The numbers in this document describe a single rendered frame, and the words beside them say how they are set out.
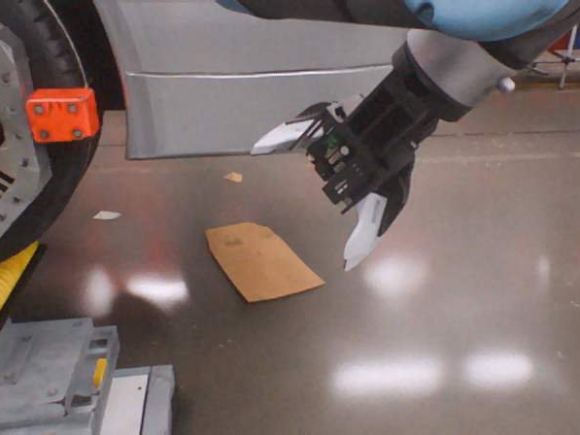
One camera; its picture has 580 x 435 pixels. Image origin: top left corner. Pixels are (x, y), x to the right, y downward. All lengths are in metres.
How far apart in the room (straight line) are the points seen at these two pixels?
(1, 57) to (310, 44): 0.49
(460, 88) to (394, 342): 1.40
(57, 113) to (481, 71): 0.69
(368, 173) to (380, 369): 1.26
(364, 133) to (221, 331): 1.41
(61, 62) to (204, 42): 0.24
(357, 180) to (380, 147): 0.03
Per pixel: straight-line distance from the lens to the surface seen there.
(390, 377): 1.62
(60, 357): 1.42
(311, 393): 1.55
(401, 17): 0.30
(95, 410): 1.36
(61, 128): 0.93
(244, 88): 0.98
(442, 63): 0.39
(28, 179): 0.97
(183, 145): 1.01
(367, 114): 0.42
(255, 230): 2.30
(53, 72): 1.00
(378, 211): 0.49
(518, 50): 0.39
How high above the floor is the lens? 1.09
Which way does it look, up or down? 26 degrees down
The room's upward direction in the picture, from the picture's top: straight up
